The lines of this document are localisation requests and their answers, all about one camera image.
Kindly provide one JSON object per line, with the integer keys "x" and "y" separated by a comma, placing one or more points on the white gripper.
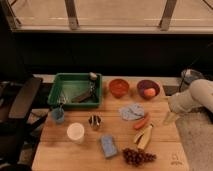
{"x": 178, "y": 103}

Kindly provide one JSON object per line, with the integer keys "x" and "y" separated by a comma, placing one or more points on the dark red grape bunch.
{"x": 137, "y": 157}

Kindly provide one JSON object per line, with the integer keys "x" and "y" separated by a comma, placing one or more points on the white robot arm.
{"x": 198, "y": 94}

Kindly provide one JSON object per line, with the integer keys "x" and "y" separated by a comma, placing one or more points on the small metal cup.
{"x": 95, "y": 122}

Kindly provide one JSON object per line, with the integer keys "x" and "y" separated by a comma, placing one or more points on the white paper cup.
{"x": 76, "y": 132}

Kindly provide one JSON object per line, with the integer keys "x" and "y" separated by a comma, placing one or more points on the blue plastic cup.
{"x": 58, "y": 115}

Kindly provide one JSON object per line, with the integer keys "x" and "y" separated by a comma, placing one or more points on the orange carrot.
{"x": 142, "y": 122}

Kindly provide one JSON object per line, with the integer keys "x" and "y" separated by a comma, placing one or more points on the orange fruit in bowl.
{"x": 150, "y": 92}

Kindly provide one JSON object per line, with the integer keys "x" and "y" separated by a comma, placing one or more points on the purple bowl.
{"x": 145, "y": 84}

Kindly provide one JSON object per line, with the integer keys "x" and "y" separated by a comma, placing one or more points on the light blue cloth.
{"x": 132, "y": 112}

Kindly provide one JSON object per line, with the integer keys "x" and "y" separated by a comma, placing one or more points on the yellow banana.
{"x": 143, "y": 137}

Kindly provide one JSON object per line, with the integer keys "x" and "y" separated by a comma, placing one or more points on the grey plate with blue item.
{"x": 189, "y": 75}

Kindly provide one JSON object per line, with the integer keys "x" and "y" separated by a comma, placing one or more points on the orange bowl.
{"x": 118, "y": 87}

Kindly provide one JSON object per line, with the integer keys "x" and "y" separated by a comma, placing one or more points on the blue sponge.
{"x": 108, "y": 146}

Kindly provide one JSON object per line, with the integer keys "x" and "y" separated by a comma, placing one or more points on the dark spatula in bin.
{"x": 89, "y": 94}

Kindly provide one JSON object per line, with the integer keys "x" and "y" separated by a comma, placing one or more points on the green plastic bin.
{"x": 67, "y": 86}

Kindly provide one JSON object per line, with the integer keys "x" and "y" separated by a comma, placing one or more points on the black office chair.
{"x": 15, "y": 130}

